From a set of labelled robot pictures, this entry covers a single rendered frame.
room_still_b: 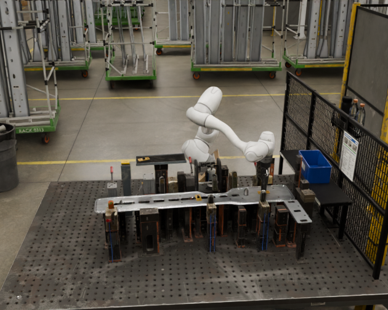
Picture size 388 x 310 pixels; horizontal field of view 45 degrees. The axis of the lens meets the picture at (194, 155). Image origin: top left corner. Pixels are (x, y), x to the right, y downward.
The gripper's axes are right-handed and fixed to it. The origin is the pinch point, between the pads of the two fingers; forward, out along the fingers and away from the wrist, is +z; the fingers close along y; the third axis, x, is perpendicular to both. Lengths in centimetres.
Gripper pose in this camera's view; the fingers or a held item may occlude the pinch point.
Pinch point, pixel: (263, 187)
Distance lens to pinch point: 330.6
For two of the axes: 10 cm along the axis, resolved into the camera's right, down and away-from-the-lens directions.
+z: 0.0, 9.1, 4.1
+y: 1.4, 4.1, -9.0
